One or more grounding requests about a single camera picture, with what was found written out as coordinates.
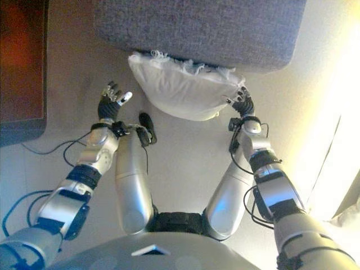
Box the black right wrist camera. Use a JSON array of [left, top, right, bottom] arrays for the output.
[[228, 117, 242, 132]]

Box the silver left robot leg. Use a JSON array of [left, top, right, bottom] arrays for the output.
[[114, 112, 158, 236]]

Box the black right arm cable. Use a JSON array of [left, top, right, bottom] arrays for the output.
[[242, 184, 276, 229]]

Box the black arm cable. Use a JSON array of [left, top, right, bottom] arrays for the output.
[[62, 139, 87, 167], [242, 184, 276, 229]]

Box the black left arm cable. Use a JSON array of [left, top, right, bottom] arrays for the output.
[[62, 139, 87, 167]]

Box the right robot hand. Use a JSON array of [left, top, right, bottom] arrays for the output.
[[223, 86, 255, 117]]

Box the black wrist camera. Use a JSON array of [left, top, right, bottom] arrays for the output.
[[111, 120, 133, 139], [228, 117, 242, 132]]

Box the silver right robot leg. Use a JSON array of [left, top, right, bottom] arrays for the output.
[[203, 134, 257, 242]]

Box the white fringed cushion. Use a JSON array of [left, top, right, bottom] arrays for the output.
[[128, 50, 247, 122]]

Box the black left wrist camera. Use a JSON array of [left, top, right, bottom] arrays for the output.
[[111, 120, 133, 139]]

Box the grey robot torso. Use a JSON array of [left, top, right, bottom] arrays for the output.
[[47, 211, 282, 270]]

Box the thin floor cable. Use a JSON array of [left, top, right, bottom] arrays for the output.
[[21, 131, 94, 155]]

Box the grey fabric armchair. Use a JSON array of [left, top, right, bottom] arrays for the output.
[[94, 0, 308, 74]]

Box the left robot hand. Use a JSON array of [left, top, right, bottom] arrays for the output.
[[97, 80, 133, 120]]

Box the silver robot leg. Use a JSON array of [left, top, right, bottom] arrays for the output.
[[203, 134, 257, 242], [114, 112, 158, 236]]

